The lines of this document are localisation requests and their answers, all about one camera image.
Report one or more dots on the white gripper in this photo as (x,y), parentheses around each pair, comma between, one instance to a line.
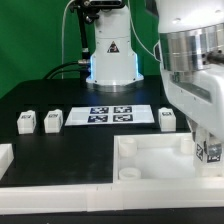
(200,96)

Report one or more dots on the white square table top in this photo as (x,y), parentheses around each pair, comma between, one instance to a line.
(153,156)

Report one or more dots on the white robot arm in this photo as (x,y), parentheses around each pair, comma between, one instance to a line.
(191,55)

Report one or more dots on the white marker tag sheet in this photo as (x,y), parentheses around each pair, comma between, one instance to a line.
(123,114)

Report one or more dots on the white left fence piece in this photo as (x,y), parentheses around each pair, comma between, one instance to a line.
(6,158)

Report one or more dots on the white front fence rail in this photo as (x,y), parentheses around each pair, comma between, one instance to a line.
(143,194)

